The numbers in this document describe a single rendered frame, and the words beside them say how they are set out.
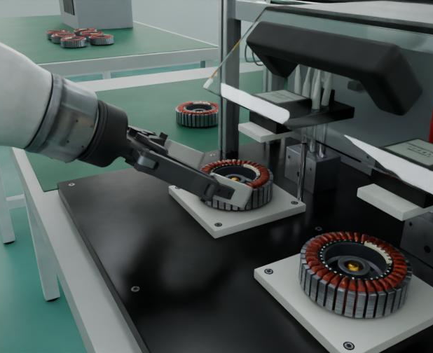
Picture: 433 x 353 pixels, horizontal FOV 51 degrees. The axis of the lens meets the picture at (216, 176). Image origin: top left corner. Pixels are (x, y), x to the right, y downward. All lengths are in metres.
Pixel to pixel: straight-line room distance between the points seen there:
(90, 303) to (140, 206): 0.19
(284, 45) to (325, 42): 0.03
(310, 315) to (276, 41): 0.29
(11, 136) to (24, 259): 1.57
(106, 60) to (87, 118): 1.44
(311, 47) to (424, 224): 0.38
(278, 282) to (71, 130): 0.27
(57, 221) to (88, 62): 1.27
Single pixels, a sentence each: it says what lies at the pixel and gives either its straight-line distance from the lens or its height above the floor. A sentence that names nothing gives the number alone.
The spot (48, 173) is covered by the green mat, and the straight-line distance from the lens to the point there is 0.89.
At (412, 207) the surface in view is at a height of 0.88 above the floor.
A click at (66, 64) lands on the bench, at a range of 1.92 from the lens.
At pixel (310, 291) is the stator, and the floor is 0.79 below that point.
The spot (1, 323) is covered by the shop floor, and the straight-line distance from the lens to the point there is 1.77.
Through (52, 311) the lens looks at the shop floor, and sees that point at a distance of 1.75.
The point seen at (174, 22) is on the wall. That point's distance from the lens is 5.51.
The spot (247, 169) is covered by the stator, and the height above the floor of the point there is 0.81.
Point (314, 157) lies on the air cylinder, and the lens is 0.72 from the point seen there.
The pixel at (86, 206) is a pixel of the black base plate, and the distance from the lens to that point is 0.70.
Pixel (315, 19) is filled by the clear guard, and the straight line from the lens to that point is 0.33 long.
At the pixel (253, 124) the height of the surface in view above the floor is 0.88.
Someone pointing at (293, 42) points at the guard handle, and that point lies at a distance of 0.26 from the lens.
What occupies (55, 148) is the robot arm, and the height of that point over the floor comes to 0.92.
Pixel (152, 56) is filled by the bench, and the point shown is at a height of 0.74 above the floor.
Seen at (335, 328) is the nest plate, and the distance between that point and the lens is 0.47.
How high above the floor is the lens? 1.10
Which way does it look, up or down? 25 degrees down
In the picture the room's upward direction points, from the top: straight up
